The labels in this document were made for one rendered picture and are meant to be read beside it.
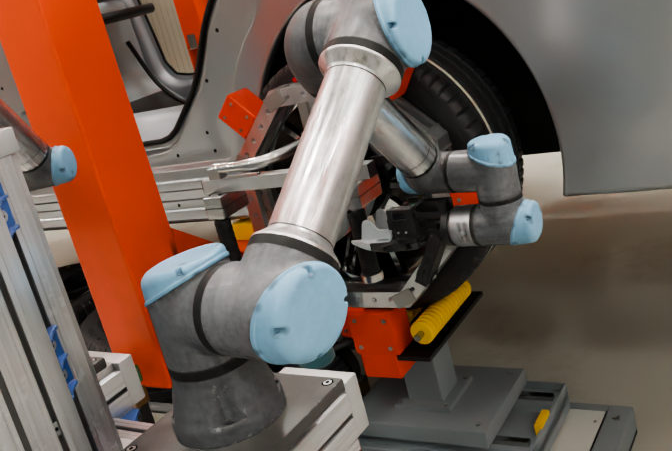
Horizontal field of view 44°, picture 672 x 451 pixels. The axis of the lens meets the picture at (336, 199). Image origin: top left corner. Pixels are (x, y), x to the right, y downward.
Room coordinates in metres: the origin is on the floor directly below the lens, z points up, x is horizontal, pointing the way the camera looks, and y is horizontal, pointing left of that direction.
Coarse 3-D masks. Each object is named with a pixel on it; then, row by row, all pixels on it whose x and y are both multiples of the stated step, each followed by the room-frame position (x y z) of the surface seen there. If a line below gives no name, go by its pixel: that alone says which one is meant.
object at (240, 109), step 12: (228, 96) 1.91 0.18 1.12; (240, 96) 1.93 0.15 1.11; (252, 96) 1.95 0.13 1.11; (228, 108) 1.92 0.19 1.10; (240, 108) 1.90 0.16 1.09; (252, 108) 1.91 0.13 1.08; (228, 120) 1.93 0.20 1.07; (240, 120) 1.91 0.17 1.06; (252, 120) 1.89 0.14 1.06; (240, 132) 1.91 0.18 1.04
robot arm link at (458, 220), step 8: (456, 208) 1.39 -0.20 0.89; (464, 208) 1.38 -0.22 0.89; (448, 216) 1.39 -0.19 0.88; (456, 216) 1.38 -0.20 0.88; (464, 216) 1.37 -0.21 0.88; (448, 224) 1.38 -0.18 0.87; (456, 224) 1.37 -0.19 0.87; (464, 224) 1.36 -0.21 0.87; (448, 232) 1.38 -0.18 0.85; (456, 232) 1.37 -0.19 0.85; (464, 232) 1.36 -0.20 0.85; (456, 240) 1.37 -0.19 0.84; (464, 240) 1.36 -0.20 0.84; (472, 240) 1.36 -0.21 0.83
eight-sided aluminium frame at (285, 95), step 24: (288, 96) 1.84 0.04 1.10; (312, 96) 1.79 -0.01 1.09; (264, 120) 1.87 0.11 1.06; (432, 120) 1.70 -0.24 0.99; (264, 144) 1.93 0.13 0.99; (264, 168) 1.96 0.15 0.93; (264, 192) 1.96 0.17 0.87; (264, 216) 1.92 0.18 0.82; (360, 288) 1.84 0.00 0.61; (384, 288) 1.80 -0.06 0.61; (408, 288) 1.72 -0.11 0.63
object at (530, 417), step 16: (528, 384) 1.99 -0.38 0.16; (544, 384) 1.96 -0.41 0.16; (560, 384) 1.94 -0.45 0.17; (528, 400) 1.90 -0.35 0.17; (544, 400) 1.88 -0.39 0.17; (560, 400) 1.88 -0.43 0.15; (512, 416) 1.88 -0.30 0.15; (528, 416) 1.86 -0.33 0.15; (544, 416) 1.79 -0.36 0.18; (560, 416) 1.86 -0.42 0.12; (512, 432) 1.81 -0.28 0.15; (528, 432) 1.79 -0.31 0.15; (544, 432) 1.76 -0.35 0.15; (368, 448) 1.87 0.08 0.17; (384, 448) 1.89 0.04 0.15; (400, 448) 1.87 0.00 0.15; (416, 448) 1.85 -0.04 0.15; (432, 448) 1.83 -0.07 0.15; (448, 448) 1.80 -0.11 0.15; (464, 448) 1.78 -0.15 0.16; (480, 448) 1.75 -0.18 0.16; (496, 448) 1.73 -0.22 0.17; (512, 448) 1.71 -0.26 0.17; (528, 448) 1.70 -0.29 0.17; (544, 448) 1.75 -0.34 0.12
